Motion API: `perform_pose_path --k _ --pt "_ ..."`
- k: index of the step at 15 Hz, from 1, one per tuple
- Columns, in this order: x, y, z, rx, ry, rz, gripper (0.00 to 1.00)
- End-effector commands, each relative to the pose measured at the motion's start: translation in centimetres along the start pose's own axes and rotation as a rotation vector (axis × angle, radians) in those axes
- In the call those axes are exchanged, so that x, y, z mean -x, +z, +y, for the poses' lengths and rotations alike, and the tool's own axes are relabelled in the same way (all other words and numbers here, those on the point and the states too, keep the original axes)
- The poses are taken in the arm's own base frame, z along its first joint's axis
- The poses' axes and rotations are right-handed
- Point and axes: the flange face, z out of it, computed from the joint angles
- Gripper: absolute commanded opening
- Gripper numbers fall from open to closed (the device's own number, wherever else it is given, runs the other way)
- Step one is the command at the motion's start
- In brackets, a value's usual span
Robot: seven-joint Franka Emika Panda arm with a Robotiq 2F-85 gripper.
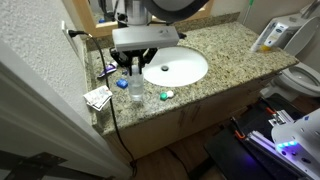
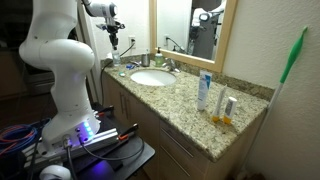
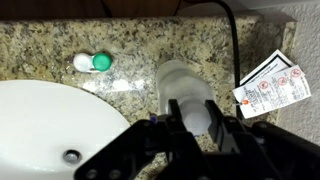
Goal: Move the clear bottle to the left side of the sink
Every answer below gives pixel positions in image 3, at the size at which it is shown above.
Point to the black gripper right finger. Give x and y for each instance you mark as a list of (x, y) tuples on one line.
[(273, 153)]

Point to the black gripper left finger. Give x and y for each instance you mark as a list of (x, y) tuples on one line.
[(133, 153)]

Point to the clear plastic bottle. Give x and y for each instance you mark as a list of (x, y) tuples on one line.
[(181, 85)]

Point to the metal sink drain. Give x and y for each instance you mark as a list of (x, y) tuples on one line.
[(72, 156)]

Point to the white oval sink basin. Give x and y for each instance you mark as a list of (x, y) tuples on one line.
[(50, 116)]

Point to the white tag with red symbols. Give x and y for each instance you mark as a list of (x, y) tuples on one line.
[(276, 93)]

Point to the white and green lens case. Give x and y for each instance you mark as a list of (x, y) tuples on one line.
[(95, 62)]

